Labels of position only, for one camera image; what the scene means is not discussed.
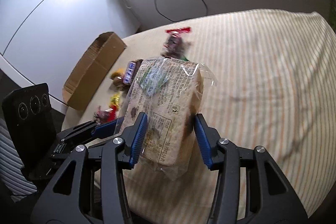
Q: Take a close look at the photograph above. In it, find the blue snickers bar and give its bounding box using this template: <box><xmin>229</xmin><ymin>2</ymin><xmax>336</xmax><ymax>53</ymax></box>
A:
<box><xmin>123</xmin><ymin>59</ymin><xmax>143</xmax><ymax>85</ymax></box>

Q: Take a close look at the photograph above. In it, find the bread loaf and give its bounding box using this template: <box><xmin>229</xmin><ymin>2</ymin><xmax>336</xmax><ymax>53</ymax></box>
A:
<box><xmin>114</xmin><ymin>57</ymin><xmax>216</xmax><ymax>180</ymax></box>

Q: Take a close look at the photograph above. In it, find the yellow red candy packet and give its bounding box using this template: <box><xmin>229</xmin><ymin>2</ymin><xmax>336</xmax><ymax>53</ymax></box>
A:
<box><xmin>109</xmin><ymin>93</ymin><xmax>121</xmax><ymax>121</ymax></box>

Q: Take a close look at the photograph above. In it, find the brown round snack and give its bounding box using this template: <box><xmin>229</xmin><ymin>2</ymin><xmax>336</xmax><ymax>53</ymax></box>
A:
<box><xmin>110</xmin><ymin>68</ymin><xmax>126</xmax><ymax>89</ymax></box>

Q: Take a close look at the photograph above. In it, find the brown cardboard box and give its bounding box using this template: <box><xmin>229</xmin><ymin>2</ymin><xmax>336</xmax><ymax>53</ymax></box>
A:
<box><xmin>62</xmin><ymin>32</ymin><xmax>126</xmax><ymax>111</ymax></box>

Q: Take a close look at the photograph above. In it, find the striped beige table cloth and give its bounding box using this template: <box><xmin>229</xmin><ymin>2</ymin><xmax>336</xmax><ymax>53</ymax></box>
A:
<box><xmin>61</xmin><ymin>8</ymin><xmax>336</xmax><ymax>224</ymax></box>

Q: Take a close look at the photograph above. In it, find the white cabinet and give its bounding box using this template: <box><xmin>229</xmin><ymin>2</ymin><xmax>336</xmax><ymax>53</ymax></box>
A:
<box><xmin>1</xmin><ymin>0</ymin><xmax>139</xmax><ymax>113</ymax></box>

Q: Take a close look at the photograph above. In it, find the black camera box left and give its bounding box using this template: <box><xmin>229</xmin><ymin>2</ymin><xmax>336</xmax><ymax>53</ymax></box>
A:
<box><xmin>2</xmin><ymin>83</ymin><xmax>56</xmax><ymax>180</ymax></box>

